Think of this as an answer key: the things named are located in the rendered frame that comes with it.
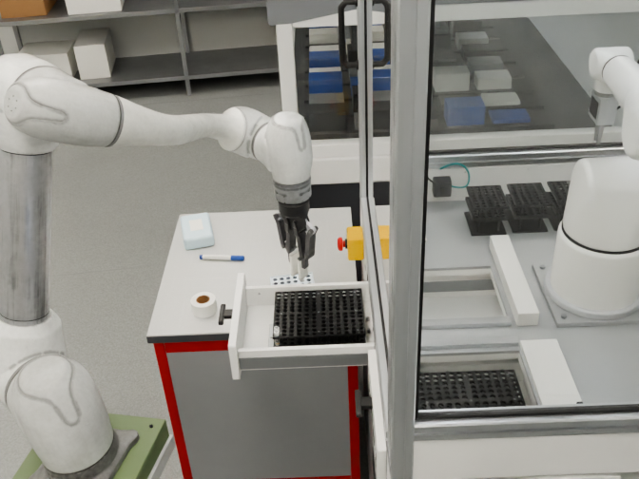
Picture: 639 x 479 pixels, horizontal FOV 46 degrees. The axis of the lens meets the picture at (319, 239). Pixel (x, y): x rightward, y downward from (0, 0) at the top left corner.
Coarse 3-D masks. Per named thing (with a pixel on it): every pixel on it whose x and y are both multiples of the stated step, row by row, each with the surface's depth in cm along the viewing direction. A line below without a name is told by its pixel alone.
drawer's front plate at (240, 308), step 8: (240, 280) 192; (240, 288) 190; (240, 296) 187; (240, 304) 184; (240, 312) 183; (232, 320) 179; (240, 320) 182; (232, 328) 177; (240, 328) 182; (232, 336) 174; (240, 336) 181; (232, 344) 172; (240, 344) 180; (232, 352) 173; (232, 360) 174; (232, 368) 176; (232, 376) 177; (240, 376) 178
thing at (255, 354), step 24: (264, 288) 195; (288, 288) 195; (312, 288) 195; (336, 288) 195; (264, 312) 196; (264, 336) 188; (240, 360) 176; (264, 360) 177; (288, 360) 177; (312, 360) 177; (336, 360) 177; (360, 360) 177
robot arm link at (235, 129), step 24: (120, 120) 136; (144, 120) 140; (168, 120) 146; (192, 120) 156; (216, 120) 171; (240, 120) 175; (264, 120) 177; (120, 144) 140; (144, 144) 144; (168, 144) 149; (240, 144) 176
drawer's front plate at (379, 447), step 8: (368, 352) 168; (368, 360) 169; (376, 360) 166; (368, 368) 171; (376, 368) 164; (368, 376) 173; (376, 376) 162; (368, 384) 174; (376, 384) 160; (376, 392) 158; (376, 400) 156; (376, 408) 154; (376, 416) 152; (376, 424) 150; (376, 432) 149; (376, 440) 149; (384, 440) 147; (376, 448) 150; (384, 448) 146; (384, 456) 146; (384, 464) 148; (384, 472) 149
